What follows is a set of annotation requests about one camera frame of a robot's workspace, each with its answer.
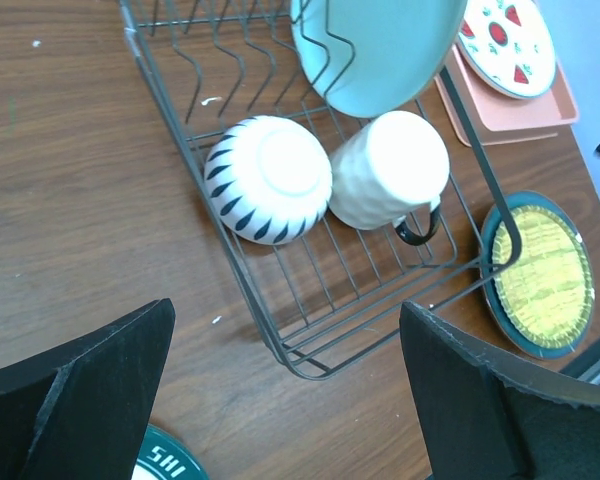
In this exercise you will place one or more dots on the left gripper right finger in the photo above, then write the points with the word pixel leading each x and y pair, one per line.
pixel 486 413

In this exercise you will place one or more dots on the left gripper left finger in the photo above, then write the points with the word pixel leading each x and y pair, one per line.
pixel 80 410

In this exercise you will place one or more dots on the dark blue plate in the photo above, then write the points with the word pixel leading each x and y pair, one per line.
pixel 490 300

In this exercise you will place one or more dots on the yellow green ribbed plate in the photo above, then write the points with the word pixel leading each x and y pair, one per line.
pixel 548 293

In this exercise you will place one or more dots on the cream ceramic mug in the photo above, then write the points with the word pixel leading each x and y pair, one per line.
pixel 392 172

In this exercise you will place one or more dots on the black wire dish rack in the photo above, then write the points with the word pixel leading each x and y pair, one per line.
pixel 327 299

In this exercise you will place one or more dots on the mint green flower plate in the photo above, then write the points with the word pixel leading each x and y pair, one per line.
pixel 365 58

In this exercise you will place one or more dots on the white plate green lettered rim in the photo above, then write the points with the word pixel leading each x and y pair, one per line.
pixel 163 457

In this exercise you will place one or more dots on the salmon pink tray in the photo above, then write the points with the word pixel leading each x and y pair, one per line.
pixel 498 119

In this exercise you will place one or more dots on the watermelon pattern plate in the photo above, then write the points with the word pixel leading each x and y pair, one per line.
pixel 509 46

